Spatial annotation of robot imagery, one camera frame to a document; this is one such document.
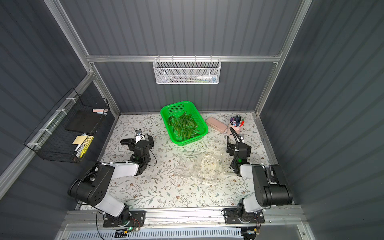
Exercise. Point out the clear pepper container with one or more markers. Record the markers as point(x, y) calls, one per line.
point(203, 166)

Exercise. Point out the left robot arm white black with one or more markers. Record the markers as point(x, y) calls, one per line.
point(92, 188)

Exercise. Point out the pink pencil case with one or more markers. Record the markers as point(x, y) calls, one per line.
point(216, 124)

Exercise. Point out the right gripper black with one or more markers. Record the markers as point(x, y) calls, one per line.
point(235, 147)

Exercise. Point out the green plastic basket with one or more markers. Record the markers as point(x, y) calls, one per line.
point(177, 110)

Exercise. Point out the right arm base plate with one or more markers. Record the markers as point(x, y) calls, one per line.
point(232, 217)

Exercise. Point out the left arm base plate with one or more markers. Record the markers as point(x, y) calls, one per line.
point(126, 219)

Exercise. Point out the black notebook in basket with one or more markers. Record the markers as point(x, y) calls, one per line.
point(84, 122)

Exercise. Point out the yellow sticky note pad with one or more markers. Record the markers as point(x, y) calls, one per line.
point(80, 139)

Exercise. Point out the black stapler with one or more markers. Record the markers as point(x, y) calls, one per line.
point(127, 142)

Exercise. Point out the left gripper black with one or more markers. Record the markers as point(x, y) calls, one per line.
point(135, 142)

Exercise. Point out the green peppers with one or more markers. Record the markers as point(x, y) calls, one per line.
point(184, 126)

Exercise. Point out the yellow marker in basket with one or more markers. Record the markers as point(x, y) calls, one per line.
point(82, 149)

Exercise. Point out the white wire mesh basket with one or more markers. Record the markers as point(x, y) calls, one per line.
point(194, 72)

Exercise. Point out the black wire wall basket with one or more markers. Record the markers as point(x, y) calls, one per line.
point(67, 135)

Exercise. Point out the pink pen cup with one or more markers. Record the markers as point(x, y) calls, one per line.
point(236, 123)

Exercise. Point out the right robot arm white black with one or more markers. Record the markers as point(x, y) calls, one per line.
point(270, 185)

